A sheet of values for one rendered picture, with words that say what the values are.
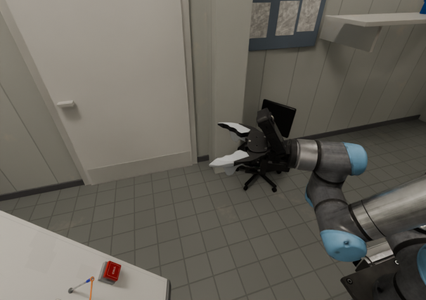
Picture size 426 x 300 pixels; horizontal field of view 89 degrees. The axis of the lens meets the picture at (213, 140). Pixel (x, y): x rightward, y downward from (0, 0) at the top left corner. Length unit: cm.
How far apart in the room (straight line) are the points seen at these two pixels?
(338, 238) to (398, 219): 11
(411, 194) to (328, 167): 15
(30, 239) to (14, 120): 190
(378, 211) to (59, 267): 84
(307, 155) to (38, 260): 78
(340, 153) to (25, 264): 85
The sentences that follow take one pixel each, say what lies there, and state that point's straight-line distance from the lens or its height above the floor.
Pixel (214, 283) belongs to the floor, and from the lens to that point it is 203.
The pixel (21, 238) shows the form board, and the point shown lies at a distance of 86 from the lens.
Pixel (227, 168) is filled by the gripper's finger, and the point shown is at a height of 155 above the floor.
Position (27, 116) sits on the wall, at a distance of 260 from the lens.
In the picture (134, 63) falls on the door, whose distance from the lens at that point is 217.
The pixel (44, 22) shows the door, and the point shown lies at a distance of 221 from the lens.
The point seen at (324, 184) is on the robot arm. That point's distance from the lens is 61.
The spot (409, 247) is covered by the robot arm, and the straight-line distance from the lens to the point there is 79.
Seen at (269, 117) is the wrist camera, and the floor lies 167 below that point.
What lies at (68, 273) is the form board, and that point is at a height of 119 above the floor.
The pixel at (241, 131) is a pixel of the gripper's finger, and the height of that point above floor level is 159.
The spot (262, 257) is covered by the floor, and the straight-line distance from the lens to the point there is 216.
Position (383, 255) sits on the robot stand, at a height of 108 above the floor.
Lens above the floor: 190
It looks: 35 degrees down
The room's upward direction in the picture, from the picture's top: straight up
